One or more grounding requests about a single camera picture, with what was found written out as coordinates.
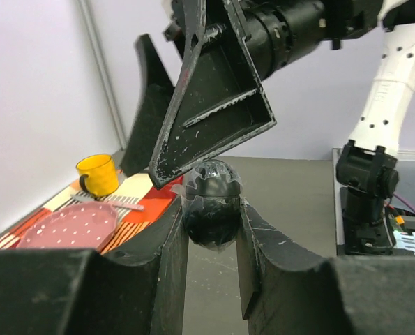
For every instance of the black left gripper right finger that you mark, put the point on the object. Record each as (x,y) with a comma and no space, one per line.
(287,289)

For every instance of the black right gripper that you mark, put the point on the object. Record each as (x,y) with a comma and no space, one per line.
(218,103)

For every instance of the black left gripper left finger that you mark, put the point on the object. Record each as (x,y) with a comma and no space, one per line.
(138,288)

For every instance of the black earbud charging case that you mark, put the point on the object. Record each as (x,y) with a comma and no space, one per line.
(211,204)

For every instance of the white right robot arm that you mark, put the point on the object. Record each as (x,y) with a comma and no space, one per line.
(355,58)

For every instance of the pink polka dot plate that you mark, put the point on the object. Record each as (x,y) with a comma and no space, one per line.
(84,225)

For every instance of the colourful patterned placemat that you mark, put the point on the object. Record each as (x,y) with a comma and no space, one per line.
(137,189)

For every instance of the yellow mug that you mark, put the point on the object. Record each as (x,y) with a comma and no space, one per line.
(98,175)

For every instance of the pink knife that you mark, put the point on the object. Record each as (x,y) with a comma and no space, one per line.
(134,207)

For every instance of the slotted grey cable duct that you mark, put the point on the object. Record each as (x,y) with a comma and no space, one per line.
(405,241)

